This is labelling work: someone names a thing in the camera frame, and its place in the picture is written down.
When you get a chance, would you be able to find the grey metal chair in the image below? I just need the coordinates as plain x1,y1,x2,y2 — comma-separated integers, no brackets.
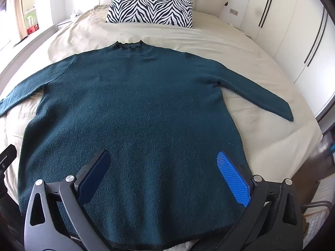
301,200,333,241

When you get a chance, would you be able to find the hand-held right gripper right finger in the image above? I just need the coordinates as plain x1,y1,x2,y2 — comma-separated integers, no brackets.
207,150,305,251

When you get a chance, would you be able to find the white open wall shelf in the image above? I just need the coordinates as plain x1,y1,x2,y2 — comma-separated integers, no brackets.
16,0,42,42

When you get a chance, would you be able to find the white bedside table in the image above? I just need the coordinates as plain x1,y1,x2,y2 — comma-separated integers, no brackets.
56,16,79,33

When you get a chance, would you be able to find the dark teal knit sweater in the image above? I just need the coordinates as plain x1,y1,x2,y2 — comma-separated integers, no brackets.
0,40,294,247

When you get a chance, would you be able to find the zebra print pillow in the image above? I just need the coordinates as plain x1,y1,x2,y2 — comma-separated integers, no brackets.
106,0,194,29

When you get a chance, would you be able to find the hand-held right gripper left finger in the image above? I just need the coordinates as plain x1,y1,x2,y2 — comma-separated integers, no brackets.
23,150,113,251

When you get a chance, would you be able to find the bed with beige sheet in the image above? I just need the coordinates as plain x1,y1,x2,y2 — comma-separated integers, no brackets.
0,4,323,251

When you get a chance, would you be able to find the beige curtain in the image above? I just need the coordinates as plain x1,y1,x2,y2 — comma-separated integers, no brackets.
14,0,27,40

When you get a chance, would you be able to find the white wardrobe with black handles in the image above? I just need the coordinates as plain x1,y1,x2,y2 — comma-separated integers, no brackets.
222,0,335,121

